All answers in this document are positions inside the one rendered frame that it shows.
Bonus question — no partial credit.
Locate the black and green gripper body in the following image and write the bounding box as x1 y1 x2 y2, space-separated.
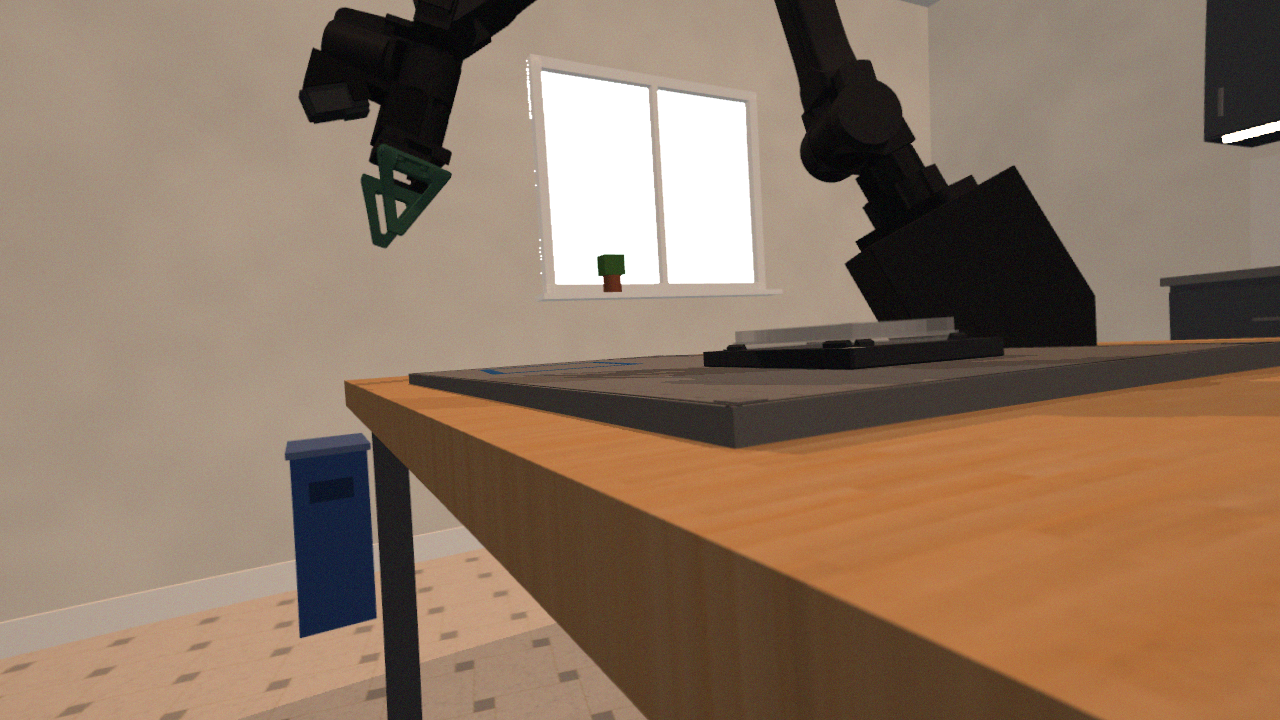
369 94 452 193

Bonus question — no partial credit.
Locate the beige gridded plate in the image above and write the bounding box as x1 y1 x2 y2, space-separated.
733 316 959 350

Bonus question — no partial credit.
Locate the blue tape outline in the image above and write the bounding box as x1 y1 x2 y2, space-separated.
480 363 640 375

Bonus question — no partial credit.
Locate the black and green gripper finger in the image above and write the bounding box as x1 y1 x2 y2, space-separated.
361 174 421 249
378 143 452 236

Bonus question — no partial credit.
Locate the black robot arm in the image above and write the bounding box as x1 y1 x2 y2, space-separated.
300 0 977 251

